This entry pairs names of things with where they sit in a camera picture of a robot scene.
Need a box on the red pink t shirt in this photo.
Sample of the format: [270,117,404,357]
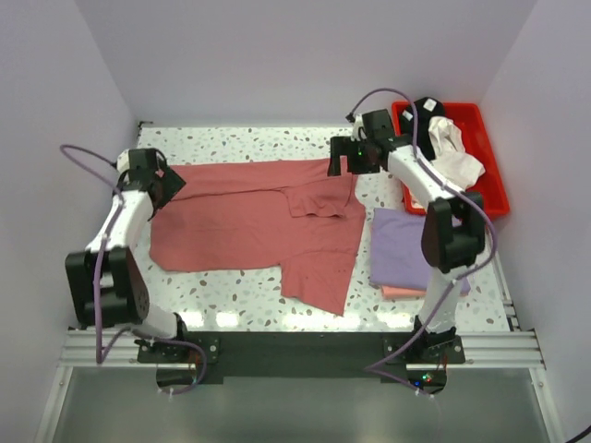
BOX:
[150,160,366,316]

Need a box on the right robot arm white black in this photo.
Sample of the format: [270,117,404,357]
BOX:
[328,110,486,334]

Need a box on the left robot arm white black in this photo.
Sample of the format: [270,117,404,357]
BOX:
[60,145,186,340]

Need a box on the black t shirt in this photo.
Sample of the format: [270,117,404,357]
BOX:
[398,97,446,161]

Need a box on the white t shirt red logo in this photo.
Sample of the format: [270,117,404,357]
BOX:
[417,116,486,190]

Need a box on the folded purple t shirt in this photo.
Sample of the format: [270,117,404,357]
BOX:
[368,207,472,296]

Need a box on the red plastic bin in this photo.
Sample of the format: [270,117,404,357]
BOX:
[391,100,512,219]

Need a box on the folded salmon t shirt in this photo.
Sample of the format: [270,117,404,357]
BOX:
[380,286,426,300]

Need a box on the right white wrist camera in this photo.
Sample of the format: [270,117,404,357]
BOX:
[345,113,367,141]

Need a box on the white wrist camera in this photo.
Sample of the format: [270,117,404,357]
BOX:
[115,150,130,174]
[345,113,367,141]

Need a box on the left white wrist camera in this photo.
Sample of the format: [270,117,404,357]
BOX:
[115,150,130,174]

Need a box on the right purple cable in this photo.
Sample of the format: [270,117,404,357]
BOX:
[346,88,498,384]

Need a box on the purple cable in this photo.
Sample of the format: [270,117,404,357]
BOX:
[59,145,209,396]
[346,88,498,384]

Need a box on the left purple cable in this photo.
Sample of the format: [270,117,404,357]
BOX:
[59,145,209,396]

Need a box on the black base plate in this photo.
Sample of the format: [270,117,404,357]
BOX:
[135,331,465,388]

